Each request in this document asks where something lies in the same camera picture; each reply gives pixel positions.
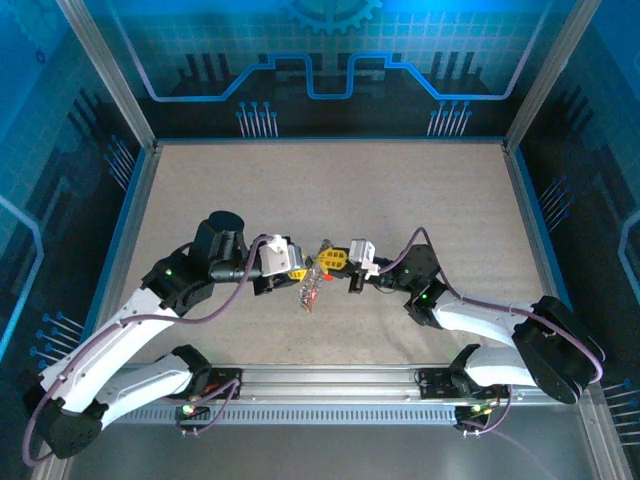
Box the small lit connector board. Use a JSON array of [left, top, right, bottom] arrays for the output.
[[454, 399, 496, 419], [175, 399, 211, 419]]

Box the grey metal sheet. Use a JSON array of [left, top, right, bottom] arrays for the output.
[[64, 422, 601, 480]]

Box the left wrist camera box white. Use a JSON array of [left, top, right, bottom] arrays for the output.
[[258, 234, 305, 277]]

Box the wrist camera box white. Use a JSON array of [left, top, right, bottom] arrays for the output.
[[258, 234, 305, 277], [348, 238, 380, 280]]

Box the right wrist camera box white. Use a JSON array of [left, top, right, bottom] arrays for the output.
[[348, 238, 380, 280]]

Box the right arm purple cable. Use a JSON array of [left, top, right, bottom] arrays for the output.
[[377, 227, 607, 480]]

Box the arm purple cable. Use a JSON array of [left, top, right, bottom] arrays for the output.
[[377, 227, 607, 480], [22, 232, 281, 469]]

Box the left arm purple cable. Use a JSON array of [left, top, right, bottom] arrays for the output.
[[22, 232, 281, 469]]

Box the aluminium side rail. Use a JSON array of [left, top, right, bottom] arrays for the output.
[[501, 142, 584, 361], [82, 144, 162, 364]]

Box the long aluminium mounting rail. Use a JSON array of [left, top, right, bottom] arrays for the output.
[[59, 363, 609, 407]]

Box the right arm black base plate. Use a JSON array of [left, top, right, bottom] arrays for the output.
[[414, 367, 511, 401]]

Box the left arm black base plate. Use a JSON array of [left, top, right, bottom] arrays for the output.
[[197, 367, 244, 401]]

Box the slotted grey cable duct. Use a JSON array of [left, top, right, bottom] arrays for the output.
[[107, 407, 459, 426]]

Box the aluminium frame post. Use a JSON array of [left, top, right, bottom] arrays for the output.
[[503, 0, 604, 151], [55, 0, 159, 151]]

